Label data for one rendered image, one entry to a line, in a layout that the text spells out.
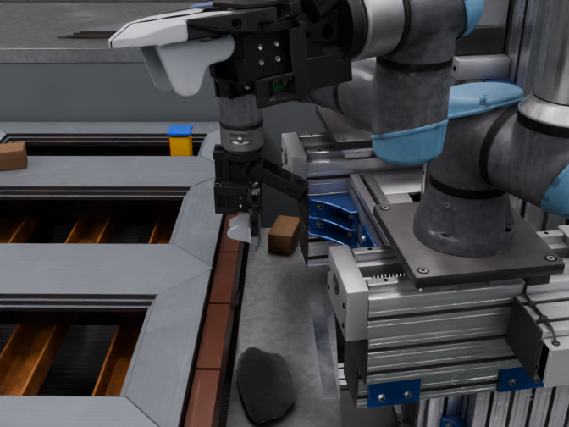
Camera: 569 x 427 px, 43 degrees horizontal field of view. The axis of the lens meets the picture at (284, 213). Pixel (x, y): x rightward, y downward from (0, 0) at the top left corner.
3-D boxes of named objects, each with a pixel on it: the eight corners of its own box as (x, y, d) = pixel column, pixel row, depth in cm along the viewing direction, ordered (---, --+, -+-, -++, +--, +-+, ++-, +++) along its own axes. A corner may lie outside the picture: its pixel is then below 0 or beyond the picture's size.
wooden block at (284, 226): (291, 254, 173) (291, 236, 171) (267, 251, 175) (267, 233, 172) (301, 234, 182) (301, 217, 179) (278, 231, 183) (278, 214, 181)
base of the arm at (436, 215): (489, 205, 118) (497, 149, 113) (531, 252, 105) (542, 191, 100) (400, 213, 116) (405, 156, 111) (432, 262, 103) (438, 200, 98)
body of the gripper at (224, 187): (219, 197, 134) (216, 138, 129) (265, 197, 134) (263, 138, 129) (215, 218, 128) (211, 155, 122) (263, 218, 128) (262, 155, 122)
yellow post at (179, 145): (175, 202, 198) (169, 137, 189) (178, 194, 202) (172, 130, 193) (193, 202, 198) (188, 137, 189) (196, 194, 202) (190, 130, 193)
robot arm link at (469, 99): (467, 150, 113) (477, 66, 107) (538, 180, 103) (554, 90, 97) (411, 169, 107) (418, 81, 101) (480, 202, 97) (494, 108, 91)
